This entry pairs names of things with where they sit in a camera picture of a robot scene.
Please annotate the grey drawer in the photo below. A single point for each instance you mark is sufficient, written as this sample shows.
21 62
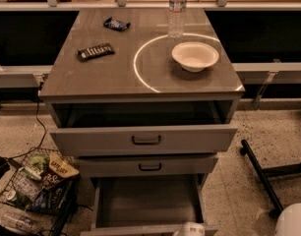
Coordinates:
147 206
144 140
126 166

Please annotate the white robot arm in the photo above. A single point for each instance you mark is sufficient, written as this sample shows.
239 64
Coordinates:
288 224

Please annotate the grey drawer cabinet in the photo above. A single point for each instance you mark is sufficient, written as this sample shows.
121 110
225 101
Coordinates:
140 84

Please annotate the white paper bowl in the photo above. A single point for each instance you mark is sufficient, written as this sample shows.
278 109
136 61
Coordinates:
194 56

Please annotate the black chocolate bar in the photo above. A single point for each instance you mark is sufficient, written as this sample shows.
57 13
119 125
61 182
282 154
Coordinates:
97 51

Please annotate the dark blue snack packet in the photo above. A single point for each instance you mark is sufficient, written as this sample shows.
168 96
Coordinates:
117 25

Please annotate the tan chip bag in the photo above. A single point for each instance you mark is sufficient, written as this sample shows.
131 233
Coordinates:
60 167

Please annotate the clear plastic water bottle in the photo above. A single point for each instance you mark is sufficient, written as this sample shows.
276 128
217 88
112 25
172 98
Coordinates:
177 9

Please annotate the green snack bag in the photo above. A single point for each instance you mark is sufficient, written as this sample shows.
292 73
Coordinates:
39 163

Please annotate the black chair base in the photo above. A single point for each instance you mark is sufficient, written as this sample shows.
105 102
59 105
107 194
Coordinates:
265 174

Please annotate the green can in basket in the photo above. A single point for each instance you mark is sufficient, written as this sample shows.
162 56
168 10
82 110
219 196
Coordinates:
17 199

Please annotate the clear bottle on floor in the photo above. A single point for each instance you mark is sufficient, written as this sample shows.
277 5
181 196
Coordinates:
20 222

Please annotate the black wire basket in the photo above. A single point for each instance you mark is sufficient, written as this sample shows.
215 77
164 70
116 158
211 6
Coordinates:
48 194

